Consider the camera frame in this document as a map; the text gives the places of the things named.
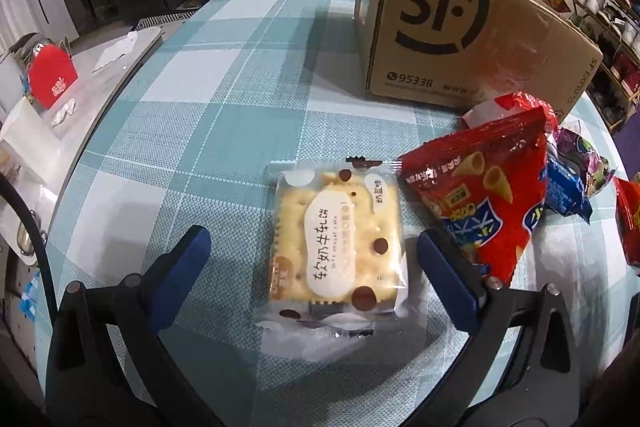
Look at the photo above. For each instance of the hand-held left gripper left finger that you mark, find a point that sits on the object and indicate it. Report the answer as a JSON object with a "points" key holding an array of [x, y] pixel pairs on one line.
{"points": [[182, 267]]}

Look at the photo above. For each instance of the clear cracker packet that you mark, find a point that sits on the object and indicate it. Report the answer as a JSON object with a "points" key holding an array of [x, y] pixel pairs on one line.
{"points": [[335, 237]]}

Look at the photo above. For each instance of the plain red snack packet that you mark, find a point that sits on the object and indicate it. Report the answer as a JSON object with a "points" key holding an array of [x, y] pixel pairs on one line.
{"points": [[630, 222]]}

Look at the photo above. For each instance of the red cone snack bag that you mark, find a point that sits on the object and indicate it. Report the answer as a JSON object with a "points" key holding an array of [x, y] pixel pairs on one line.
{"points": [[480, 187]]}

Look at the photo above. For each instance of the white tissue paper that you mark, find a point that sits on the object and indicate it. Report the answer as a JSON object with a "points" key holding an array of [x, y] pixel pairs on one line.
{"points": [[115, 52]]}

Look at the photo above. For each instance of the brown cardboard box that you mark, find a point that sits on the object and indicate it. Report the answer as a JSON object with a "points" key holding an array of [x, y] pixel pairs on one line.
{"points": [[450, 32]]}

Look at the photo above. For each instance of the white cup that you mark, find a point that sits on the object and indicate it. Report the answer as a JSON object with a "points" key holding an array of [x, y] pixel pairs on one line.
{"points": [[27, 132]]}

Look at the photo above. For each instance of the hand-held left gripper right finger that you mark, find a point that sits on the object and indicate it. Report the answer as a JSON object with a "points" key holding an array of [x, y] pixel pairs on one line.
{"points": [[447, 279]]}

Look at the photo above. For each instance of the blue snack packet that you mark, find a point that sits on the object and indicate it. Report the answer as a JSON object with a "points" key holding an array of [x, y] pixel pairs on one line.
{"points": [[565, 187]]}

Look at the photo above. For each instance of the purple snack packet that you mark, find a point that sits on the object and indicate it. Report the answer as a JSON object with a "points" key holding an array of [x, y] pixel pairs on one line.
{"points": [[590, 157]]}

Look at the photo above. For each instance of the crumpled white wrapper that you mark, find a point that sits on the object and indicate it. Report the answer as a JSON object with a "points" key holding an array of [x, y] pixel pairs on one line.
{"points": [[64, 112]]}

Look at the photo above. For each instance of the white side table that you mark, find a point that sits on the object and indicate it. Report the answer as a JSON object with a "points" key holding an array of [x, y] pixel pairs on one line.
{"points": [[95, 82]]}

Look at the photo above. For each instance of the wooden shoe rack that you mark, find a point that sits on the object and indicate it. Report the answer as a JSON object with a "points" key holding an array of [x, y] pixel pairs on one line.
{"points": [[625, 57]]}

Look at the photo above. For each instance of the red gift bag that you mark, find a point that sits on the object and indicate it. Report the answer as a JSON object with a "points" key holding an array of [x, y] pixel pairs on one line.
{"points": [[52, 79]]}

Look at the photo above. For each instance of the blue checked tablecloth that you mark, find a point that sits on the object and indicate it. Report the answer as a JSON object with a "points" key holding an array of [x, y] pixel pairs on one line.
{"points": [[200, 132]]}

